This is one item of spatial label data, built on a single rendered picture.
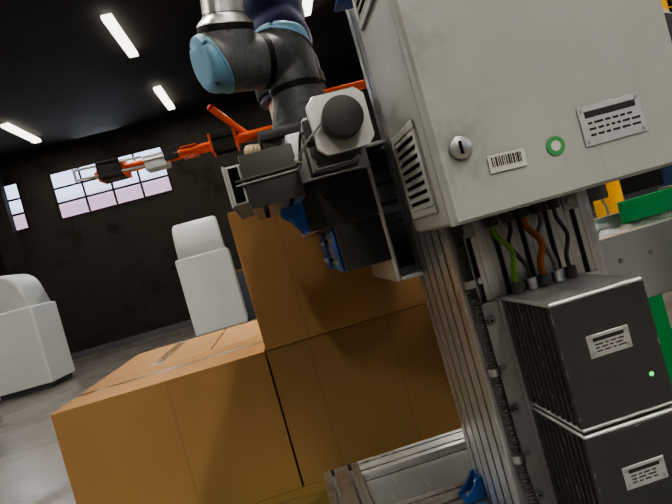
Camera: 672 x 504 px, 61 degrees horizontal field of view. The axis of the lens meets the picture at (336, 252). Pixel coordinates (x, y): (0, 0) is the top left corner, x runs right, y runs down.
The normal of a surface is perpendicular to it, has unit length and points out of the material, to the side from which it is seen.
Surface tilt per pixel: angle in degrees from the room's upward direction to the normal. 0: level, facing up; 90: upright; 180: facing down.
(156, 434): 90
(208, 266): 90
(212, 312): 90
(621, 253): 90
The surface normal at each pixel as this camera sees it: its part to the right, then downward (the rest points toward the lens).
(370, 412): 0.11, -0.01
